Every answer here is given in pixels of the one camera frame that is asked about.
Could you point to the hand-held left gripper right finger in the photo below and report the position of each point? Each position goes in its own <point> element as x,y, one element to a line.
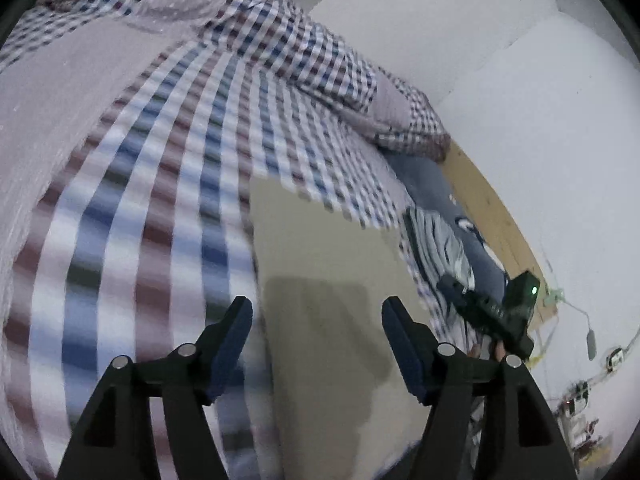
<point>405,355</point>

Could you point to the checked bed sheet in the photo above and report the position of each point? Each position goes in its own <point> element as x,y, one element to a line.
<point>150,185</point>

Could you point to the khaki pants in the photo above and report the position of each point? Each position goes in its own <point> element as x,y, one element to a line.
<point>325,260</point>

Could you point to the checked quilt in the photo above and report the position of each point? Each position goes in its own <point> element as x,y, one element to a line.
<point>300,45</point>

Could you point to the wooden bed frame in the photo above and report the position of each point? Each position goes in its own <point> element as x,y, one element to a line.
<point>495,210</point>

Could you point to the light grey garment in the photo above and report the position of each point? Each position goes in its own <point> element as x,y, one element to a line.
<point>440,245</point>

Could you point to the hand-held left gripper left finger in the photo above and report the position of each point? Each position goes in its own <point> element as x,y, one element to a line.
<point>232,345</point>

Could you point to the person's right hand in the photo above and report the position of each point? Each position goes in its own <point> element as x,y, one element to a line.
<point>495,349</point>

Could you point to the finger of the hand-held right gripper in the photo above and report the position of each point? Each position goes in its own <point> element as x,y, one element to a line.
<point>460,295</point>

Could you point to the white power adapter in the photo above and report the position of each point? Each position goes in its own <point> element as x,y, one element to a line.
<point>615,358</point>

